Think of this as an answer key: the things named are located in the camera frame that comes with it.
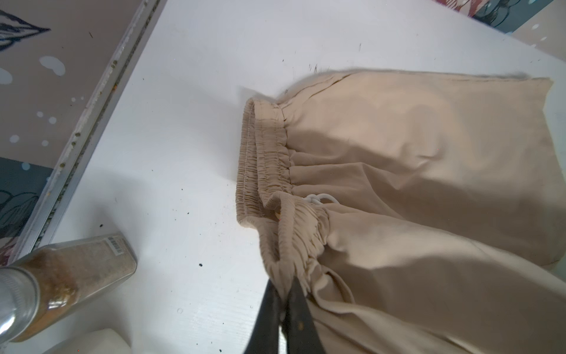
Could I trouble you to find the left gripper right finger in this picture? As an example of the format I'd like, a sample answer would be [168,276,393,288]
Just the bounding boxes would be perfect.
[282,277,326,354]

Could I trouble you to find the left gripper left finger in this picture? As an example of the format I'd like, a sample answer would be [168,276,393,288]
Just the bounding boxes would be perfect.
[243,280,282,354]

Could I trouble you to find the beige shorts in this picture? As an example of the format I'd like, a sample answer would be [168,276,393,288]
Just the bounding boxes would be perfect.
[236,71,565,353]

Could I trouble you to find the white mug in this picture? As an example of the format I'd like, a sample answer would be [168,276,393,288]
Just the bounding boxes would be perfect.
[44,328,133,354]

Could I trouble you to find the spice jar with silver lid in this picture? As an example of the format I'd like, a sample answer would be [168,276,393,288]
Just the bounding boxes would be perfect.
[1,235,137,344]

